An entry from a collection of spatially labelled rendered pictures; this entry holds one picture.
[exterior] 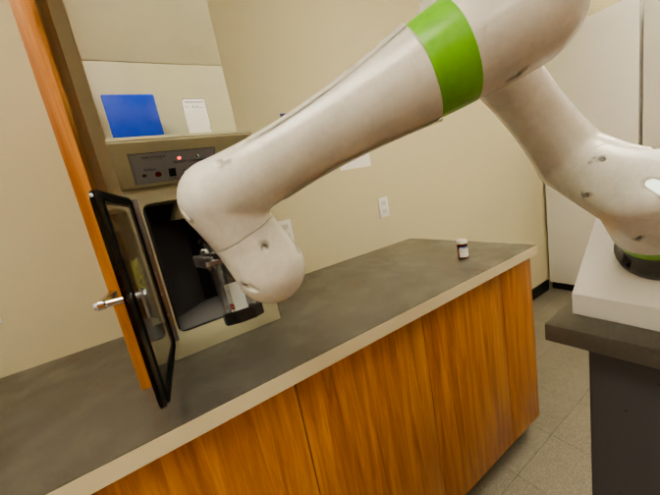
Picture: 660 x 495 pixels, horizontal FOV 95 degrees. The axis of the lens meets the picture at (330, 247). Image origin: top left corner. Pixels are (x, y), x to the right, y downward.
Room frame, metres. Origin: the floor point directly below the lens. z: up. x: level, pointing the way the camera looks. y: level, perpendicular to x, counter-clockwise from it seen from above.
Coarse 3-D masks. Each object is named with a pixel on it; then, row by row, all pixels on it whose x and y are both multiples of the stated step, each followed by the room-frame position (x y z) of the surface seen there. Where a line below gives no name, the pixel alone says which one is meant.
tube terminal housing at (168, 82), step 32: (96, 64) 0.79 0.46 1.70; (128, 64) 0.82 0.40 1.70; (160, 64) 0.86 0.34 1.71; (96, 96) 0.78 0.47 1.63; (160, 96) 0.85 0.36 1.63; (192, 96) 0.89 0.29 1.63; (224, 96) 0.93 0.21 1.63; (224, 128) 0.92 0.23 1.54; (128, 192) 0.78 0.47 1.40; (160, 192) 0.82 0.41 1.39; (256, 320) 0.90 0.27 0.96; (192, 352) 0.80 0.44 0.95
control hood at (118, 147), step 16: (112, 144) 0.69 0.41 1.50; (128, 144) 0.70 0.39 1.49; (144, 144) 0.72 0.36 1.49; (160, 144) 0.74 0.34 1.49; (176, 144) 0.76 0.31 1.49; (192, 144) 0.78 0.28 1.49; (208, 144) 0.80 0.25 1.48; (224, 144) 0.82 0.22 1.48; (112, 160) 0.71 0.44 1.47; (128, 160) 0.72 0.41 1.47; (128, 176) 0.74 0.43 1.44
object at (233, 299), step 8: (208, 248) 0.74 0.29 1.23; (216, 272) 0.72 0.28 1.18; (224, 272) 0.72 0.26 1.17; (216, 280) 0.72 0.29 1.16; (224, 280) 0.71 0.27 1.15; (232, 280) 0.71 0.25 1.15; (216, 288) 0.73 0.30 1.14; (224, 288) 0.71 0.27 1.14; (232, 288) 0.71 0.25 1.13; (224, 296) 0.71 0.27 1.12; (232, 296) 0.71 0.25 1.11; (240, 296) 0.71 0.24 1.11; (224, 304) 0.71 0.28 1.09; (232, 304) 0.70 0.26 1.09; (240, 304) 0.70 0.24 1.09; (248, 304) 0.71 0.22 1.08; (224, 312) 0.71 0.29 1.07
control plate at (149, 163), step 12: (132, 156) 0.72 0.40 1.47; (144, 156) 0.74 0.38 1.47; (156, 156) 0.75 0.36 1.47; (168, 156) 0.76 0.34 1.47; (192, 156) 0.80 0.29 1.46; (204, 156) 0.81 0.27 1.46; (132, 168) 0.74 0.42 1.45; (144, 168) 0.75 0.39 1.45; (156, 168) 0.77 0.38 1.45; (168, 168) 0.78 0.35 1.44; (180, 168) 0.80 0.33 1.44; (144, 180) 0.77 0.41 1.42; (156, 180) 0.78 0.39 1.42; (168, 180) 0.80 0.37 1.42
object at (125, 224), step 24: (96, 216) 0.49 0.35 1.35; (120, 216) 0.61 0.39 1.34; (120, 240) 0.55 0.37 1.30; (144, 264) 0.70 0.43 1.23; (120, 288) 0.48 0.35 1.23; (144, 288) 0.63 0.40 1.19; (144, 312) 0.56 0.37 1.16; (168, 336) 0.71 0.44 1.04; (144, 360) 0.48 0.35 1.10; (168, 360) 0.63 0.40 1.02
